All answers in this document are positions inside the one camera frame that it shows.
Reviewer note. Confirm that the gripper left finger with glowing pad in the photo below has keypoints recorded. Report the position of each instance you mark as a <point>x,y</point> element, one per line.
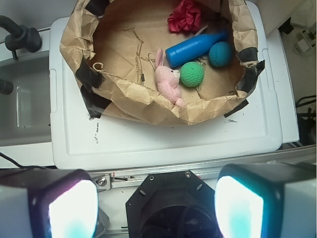
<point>47,203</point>

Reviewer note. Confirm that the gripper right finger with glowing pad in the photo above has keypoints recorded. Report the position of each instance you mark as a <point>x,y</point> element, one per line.
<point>277,200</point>

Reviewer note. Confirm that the blue plastic bottle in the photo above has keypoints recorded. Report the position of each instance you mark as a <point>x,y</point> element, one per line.
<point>193,48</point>

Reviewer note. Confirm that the white plastic bin lid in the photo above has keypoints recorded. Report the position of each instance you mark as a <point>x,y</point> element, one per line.
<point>110,143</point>

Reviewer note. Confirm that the translucent plastic bin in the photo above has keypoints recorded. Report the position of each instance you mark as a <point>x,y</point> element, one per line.
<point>25,112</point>

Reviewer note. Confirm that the green dimpled ball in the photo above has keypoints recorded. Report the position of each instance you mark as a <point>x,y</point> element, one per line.
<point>192,74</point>

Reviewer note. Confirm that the teal dimpled ball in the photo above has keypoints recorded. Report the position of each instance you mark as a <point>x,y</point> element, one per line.
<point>220,54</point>

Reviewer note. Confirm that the pink plush bunny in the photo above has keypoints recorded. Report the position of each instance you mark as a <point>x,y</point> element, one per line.
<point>167,81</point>

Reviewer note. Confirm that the white power strip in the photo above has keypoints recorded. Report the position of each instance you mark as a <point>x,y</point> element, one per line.
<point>306,42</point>

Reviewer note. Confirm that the brown paper bag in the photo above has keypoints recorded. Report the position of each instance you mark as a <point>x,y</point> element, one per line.
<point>111,47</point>

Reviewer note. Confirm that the red crumpled cloth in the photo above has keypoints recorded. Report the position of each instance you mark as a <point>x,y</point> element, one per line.
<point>186,17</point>

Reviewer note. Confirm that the aluminium frame rail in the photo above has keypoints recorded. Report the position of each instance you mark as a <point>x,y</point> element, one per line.
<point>110,179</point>

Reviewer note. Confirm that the black octagonal mount plate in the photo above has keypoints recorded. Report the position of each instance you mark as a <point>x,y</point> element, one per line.
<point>172,205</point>

